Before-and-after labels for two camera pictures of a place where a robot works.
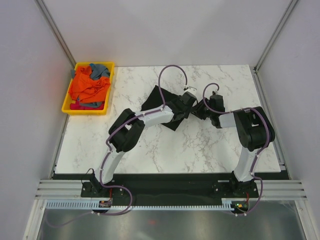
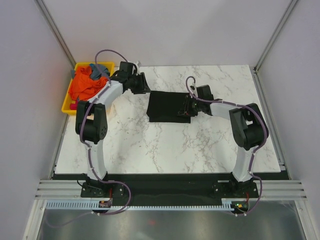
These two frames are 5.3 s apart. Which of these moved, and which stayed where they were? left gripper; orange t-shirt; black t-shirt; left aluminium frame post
Moved: black t-shirt; left gripper
Stayed: left aluminium frame post; orange t-shirt
